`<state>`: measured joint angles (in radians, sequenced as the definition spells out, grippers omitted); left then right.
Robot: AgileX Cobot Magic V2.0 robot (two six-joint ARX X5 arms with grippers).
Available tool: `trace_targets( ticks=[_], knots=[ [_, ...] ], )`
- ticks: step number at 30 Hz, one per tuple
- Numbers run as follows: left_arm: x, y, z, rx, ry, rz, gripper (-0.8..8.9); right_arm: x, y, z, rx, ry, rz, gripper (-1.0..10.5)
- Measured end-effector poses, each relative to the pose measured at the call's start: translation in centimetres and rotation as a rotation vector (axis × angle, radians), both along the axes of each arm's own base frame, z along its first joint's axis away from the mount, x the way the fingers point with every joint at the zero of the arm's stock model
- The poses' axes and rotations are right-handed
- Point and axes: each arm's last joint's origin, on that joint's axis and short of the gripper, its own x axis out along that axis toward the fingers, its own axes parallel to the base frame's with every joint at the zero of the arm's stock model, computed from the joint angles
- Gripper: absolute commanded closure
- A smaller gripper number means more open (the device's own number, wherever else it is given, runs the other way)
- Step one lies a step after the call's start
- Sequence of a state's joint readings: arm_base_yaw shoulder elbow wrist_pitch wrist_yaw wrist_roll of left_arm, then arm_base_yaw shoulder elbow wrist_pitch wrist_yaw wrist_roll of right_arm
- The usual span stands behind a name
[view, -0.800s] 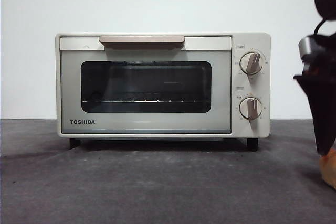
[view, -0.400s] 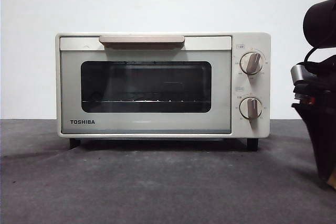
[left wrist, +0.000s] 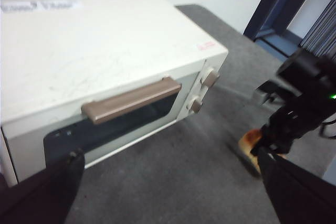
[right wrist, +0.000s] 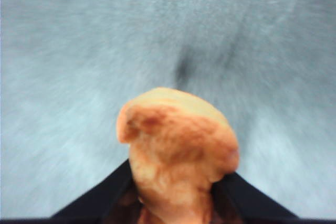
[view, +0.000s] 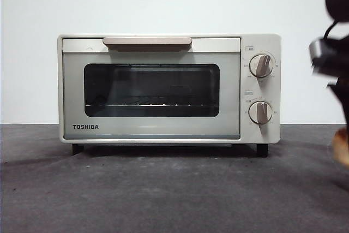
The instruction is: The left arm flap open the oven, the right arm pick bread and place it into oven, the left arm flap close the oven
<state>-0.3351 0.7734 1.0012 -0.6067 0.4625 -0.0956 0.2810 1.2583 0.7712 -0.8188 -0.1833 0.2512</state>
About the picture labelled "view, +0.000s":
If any golden brown bread loaf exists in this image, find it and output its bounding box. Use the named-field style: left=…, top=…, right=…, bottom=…
left=332, top=128, right=349, bottom=163

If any cream Toshiba toaster oven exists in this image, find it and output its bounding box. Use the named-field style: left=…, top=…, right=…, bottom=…
left=57, top=33, right=282, bottom=158

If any cream oven knob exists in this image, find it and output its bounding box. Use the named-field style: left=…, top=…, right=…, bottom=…
left=249, top=54, right=274, bottom=78
left=249, top=101, right=273, bottom=128

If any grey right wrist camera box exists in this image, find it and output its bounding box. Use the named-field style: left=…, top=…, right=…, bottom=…
left=309, top=38, right=335, bottom=63

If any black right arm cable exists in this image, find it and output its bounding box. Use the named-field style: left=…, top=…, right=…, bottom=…
left=323, top=21, right=339, bottom=40

